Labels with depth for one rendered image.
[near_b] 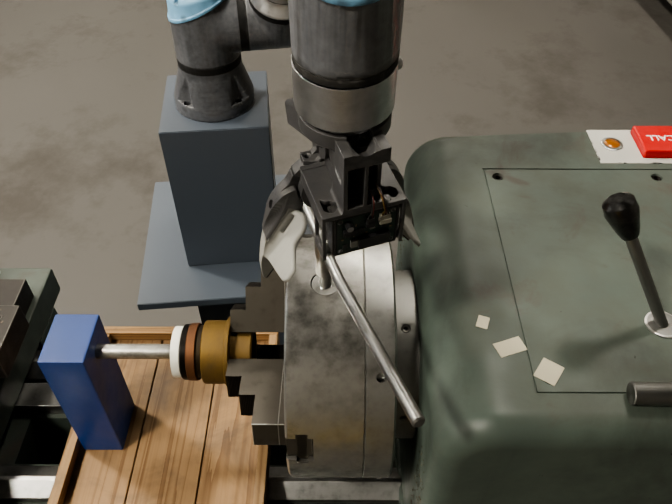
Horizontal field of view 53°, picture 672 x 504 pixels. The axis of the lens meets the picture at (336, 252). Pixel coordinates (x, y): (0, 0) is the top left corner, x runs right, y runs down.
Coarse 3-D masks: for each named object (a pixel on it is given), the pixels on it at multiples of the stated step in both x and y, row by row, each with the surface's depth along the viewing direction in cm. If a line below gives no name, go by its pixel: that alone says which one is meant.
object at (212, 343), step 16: (208, 320) 89; (224, 320) 89; (192, 336) 86; (208, 336) 86; (224, 336) 85; (240, 336) 87; (192, 352) 85; (208, 352) 85; (224, 352) 85; (240, 352) 86; (256, 352) 92; (192, 368) 86; (208, 368) 85; (224, 368) 85
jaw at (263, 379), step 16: (240, 368) 84; (256, 368) 84; (272, 368) 84; (240, 384) 82; (256, 384) 82; (272, 384) 82; (240, 400) 81; (256, 400) 80; (272, 400) 80; (256, 416) 78; (272, 416) 78; (256, 432) 78; (272, 432) 78; (288, 448) 77; (304, 448) 77
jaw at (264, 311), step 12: (276, 276) 86; (252, 288) 86; (264, 288) 86; (276, 288) 86; (252, 300) 86; (264, 300) 86; (276, 300) 86; (240, 312) 87; (252, 312) 87; (264, 312) 87; (276, 312) 87; (240, 324) 87; (252, 324) 87; (264, 324) 87; (276, 324) 87
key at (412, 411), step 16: (304, 208) 75; (336, 272) 69; (352, 304) 65; (368, 320) 64; (368, 336) 62; (384, 352) 60; (384, 368) 59; (400, 384) 57; (400, 400) 56; (416, 416) 54
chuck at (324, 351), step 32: (352, 256) 80; (288, 288) 76; (352, 288) 76; (288, 320) 74; (320, 320) 74; (352, 320) 74; (288, 352) 74; (320, 352) 74; (352, 352) 74; (288, 384) 73; (320, 384) 73; (352, 384) 73; (288, 416) 74; (320, 416) 74; (352, 416) 74; (320, 448) 76; (352, 448) 76
